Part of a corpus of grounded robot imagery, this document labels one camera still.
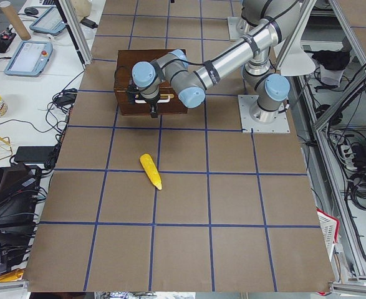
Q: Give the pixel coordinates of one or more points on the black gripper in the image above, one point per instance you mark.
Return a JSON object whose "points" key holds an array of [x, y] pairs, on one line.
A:
{"points": [[152, 103]]}

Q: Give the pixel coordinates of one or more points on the white drawer handle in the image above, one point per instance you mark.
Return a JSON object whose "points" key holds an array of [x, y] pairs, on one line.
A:
{"points": [[164, 98]]}

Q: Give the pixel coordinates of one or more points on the yellow corn cob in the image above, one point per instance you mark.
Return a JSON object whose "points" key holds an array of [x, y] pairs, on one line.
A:
{"points": [[151, 170]]}

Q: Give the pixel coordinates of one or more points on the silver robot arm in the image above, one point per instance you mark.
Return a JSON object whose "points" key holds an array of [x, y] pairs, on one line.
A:
{"points": [[272, 22]]}

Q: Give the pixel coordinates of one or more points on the black power adapter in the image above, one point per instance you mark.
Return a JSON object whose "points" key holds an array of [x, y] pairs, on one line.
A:
{"points": [[89, 23]]}

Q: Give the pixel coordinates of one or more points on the beige cap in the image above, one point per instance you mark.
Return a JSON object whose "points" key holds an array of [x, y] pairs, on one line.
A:
{"points": [[82, 8]]}

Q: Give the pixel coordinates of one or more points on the black power brick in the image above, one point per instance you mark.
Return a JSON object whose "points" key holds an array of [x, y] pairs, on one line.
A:
{"points": [[33, 154]]}

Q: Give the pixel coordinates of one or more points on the near blue teach pendant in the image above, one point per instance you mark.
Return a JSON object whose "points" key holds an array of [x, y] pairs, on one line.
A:
{"points": [[30, 59]]}

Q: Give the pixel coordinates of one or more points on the blue teach pendant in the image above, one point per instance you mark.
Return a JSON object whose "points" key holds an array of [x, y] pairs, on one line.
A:
{"points": [[50, 22], [30, 59]]}

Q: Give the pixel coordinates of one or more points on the far blue teach pendant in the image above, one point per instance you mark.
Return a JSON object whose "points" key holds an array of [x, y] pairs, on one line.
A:
{"points": [[50, 22]]}

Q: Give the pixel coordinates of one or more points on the black computer mouse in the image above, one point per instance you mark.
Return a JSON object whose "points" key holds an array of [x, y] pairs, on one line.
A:
{"points": [[31, 11]]}

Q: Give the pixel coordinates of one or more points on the cardboard tube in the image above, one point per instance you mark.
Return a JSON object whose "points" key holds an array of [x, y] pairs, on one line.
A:
{"points": [[11, 14]]}

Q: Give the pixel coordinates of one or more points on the white red plastic basket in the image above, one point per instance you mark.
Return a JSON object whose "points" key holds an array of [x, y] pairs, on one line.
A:
{"points": [[330, 229]]}

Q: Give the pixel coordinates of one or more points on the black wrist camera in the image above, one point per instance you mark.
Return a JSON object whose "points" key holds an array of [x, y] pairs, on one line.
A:
{"points": [[132, 93]]}

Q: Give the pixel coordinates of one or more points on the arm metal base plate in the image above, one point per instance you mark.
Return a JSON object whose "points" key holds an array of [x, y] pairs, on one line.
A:
{"points": [[237, 27], [255, 120]]}

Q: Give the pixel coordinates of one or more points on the aluminium frame post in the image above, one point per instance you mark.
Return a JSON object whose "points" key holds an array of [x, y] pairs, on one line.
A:
{"points": [[72, 24]]}

